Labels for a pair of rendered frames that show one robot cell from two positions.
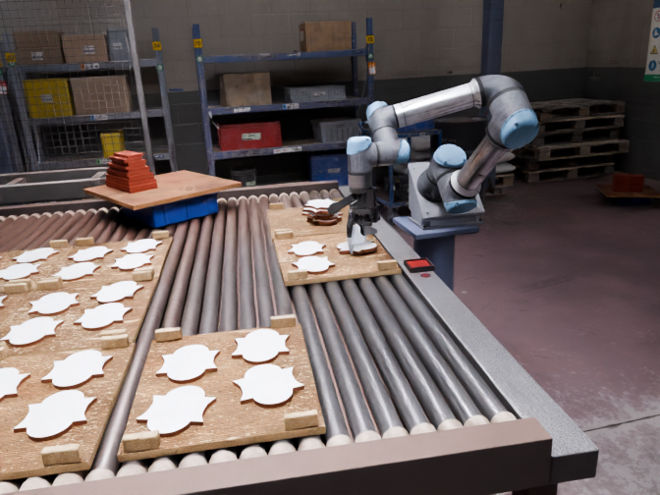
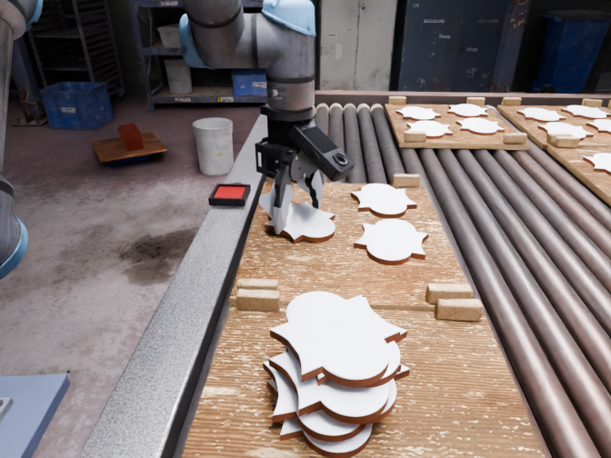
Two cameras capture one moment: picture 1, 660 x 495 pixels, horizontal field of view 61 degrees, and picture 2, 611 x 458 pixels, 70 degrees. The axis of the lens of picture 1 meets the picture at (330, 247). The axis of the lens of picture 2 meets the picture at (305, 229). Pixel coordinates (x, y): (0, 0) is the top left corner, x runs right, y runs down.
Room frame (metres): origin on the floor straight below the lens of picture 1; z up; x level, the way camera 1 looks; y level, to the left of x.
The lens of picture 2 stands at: (2.41, 0.06, 1.34)
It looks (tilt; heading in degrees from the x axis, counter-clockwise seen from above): 30 degrees down; 191
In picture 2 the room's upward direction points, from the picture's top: straight up
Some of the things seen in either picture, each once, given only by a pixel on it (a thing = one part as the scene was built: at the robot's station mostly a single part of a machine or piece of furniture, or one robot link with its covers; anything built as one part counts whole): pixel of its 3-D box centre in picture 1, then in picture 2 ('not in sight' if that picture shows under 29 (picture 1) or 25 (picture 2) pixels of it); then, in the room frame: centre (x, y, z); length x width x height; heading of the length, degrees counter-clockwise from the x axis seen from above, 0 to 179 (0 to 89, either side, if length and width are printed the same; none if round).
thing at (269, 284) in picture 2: not in sight; (257, 289); (1.94, -0.11, 0.95); 0.06 x 0.02 x 0.03; 99
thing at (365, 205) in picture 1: (362, 205); (287, 142); (1.72, -0.11, 1.09); 0.09 x 0.08 x 0.12; 62
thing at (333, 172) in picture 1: (330, 167); not in sight; (6.42, -0.06, 0.32); 0.50 x 0.41 x 0.37; 99
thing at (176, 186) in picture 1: (162, 188); not in sight; (2.43, 0.73, 1.03); 0.50 x 0.50 x 0.02; 43
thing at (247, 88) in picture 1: (244, 88); not in sight; (6.23, 0.83, 1.26); 0.49 x 0.38 x 0.34; 109
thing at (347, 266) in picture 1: (331, 254); (346, 233); (1.72, 0.00, 0.93); 0.41 x 0.35 x 0.02; 9
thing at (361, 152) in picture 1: (360, 155); (287, 40); (1.72, -0.11, 1.25); 0.09 x 0.08 x 0.11; 103
